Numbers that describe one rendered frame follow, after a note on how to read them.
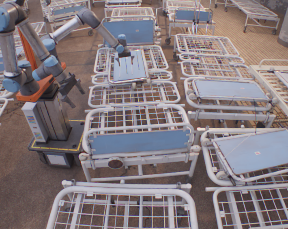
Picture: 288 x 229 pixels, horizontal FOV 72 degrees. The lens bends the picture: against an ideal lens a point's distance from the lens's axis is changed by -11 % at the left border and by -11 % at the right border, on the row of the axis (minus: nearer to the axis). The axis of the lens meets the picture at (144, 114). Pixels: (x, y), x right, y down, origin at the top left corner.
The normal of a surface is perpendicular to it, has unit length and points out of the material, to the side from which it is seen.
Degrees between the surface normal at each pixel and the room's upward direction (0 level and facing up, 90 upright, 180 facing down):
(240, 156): 5
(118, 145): 90
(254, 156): 5
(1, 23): 83
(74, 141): 0
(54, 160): 90
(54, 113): 90
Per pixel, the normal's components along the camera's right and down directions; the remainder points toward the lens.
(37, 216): 0.00, -0.76
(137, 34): 0.10, 0.65
